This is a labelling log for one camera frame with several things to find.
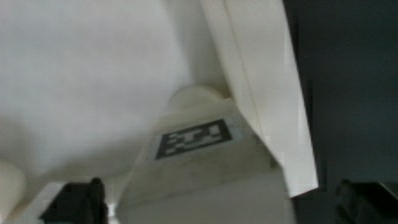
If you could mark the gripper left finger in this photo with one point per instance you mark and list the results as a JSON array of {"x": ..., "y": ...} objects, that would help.
[{"x": 78, "y": 206}]

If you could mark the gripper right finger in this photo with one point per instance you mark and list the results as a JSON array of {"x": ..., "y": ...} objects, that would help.
[{"x": 368, "y": 203}]

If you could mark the white table leg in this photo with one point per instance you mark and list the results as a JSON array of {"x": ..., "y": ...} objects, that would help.
[{"x": 206, "y": 178}]

